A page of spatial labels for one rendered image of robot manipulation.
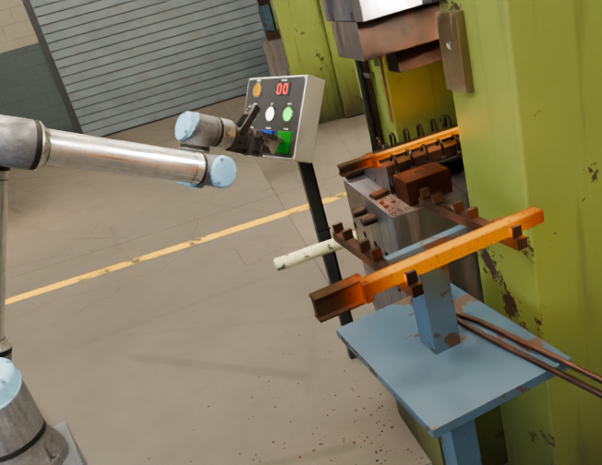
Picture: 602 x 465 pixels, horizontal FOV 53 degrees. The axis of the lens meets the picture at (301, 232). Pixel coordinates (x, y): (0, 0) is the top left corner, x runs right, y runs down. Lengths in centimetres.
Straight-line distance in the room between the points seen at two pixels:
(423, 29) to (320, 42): 483
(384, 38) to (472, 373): 82
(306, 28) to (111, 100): 403
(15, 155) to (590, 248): 129
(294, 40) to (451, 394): 547
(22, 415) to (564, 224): 127
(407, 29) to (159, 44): 796
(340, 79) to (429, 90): 448
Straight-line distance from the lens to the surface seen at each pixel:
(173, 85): 945
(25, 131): 149
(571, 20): 130
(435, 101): 193
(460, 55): 136
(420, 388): 118
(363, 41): 154
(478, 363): 122
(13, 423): 156
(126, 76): 946
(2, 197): 163
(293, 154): 200
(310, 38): 639
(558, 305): 148
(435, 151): 166
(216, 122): 186
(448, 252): 104
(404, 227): 151
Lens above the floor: 151
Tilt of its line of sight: 23 degrees down
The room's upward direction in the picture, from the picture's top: 15 degrees counter-clockwise
